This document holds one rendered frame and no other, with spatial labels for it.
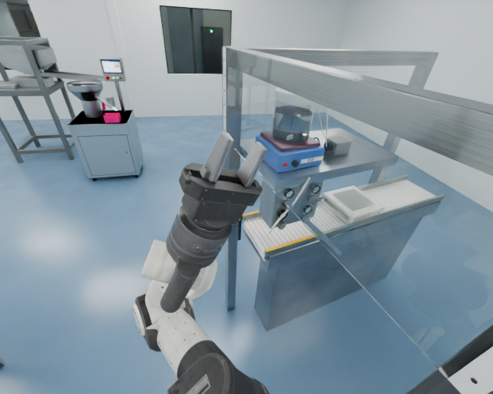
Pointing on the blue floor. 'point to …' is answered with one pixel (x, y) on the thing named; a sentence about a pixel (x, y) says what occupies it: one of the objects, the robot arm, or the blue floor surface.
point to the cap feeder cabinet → (107, 145)
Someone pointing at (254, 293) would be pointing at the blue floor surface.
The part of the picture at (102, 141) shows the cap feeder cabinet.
